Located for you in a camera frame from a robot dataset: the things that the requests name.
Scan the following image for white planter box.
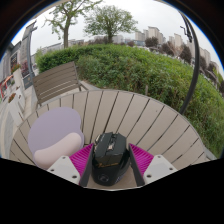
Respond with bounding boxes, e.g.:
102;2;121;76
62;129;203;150
6;93;26;129

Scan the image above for distant apartment buildings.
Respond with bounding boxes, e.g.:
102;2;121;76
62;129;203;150
133;25;221;73

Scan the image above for thin-trunk tree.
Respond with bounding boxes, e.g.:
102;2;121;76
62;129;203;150
44;0;103;49

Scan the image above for slatted wooden chair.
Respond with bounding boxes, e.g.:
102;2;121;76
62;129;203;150
32;60;89;108

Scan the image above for black curved umbrella pole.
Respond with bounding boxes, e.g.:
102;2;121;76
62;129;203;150
178;11;201;116

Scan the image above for black computer mouse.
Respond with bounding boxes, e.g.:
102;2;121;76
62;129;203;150
90;131;132;187

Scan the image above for grey sign pillar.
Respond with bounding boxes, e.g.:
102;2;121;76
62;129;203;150
19;20;38;89

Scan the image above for green hedge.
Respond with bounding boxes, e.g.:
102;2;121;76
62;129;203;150
34;43;224;158

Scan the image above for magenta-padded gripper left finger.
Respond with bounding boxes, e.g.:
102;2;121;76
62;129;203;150
46;143;96;187

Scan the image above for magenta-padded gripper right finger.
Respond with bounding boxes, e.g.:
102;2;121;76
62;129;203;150
128;143;178;187

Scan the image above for round-crowned tree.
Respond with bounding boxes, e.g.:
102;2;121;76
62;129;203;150
83;4;139;44

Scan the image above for lavender mouse pad with wrist rest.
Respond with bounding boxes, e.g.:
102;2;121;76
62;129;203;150
27;106;85;170

